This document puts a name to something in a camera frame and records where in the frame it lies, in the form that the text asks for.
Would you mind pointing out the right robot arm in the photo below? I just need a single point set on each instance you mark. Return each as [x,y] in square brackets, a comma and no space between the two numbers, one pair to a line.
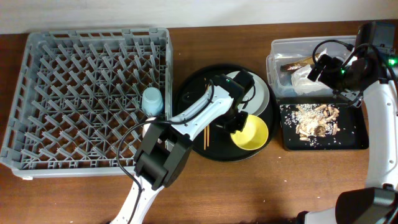
[377,202]

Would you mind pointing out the pink plastic cup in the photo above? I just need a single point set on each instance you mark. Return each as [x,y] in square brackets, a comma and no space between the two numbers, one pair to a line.
[148,122]

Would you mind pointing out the white napkin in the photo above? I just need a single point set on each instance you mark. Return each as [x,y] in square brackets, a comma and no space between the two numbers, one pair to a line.
[302,85]

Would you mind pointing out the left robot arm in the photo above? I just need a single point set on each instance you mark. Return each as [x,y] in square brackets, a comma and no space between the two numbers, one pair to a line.
[167,144]

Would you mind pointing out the brown coffee sachet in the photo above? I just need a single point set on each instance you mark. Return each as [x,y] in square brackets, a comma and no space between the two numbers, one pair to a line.
[293,66]

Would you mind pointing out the grey dishwasher rack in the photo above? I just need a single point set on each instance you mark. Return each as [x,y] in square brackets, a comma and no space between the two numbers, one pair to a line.
[77,104]

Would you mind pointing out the clear plastic bin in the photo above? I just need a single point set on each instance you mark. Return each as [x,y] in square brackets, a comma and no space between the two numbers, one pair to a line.
[284,51]

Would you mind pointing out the food scraps and rice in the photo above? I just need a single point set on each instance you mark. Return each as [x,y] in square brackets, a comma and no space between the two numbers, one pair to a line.
[311,121]

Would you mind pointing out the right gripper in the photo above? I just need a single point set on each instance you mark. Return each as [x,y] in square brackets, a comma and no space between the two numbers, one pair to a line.
[333,65]

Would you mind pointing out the black rectangular tray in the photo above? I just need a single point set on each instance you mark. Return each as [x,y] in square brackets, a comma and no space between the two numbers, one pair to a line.
[352,136]

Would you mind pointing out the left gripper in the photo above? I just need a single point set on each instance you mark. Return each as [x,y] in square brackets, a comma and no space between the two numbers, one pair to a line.
[237,126]

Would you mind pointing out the blue plastic cup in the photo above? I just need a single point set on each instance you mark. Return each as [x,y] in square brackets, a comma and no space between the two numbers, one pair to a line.
[152,102]

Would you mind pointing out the yellow bowl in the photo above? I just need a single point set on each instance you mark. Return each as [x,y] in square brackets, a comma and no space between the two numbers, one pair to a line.
[253,136]

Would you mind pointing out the wooden chopstick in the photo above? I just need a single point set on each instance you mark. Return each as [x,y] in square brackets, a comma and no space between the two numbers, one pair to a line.
[208,134]
[205,137]

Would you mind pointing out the round black tray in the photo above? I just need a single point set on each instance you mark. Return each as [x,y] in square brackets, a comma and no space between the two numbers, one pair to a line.
[221,147]

